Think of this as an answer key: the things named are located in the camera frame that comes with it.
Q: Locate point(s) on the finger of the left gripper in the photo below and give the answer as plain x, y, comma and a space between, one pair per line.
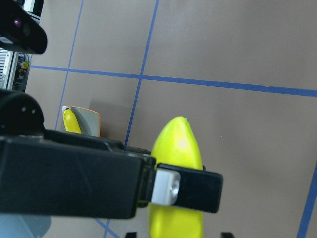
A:
187, 188

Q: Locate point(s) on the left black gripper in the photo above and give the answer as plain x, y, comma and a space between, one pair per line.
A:
64, 174

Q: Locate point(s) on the yellow banana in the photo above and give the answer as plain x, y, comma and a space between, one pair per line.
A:
175, 145
70, 121

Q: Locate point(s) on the grey square plate orange rim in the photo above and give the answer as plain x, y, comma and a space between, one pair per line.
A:
89, 121

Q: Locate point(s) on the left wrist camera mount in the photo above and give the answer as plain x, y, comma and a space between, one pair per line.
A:
19, 32

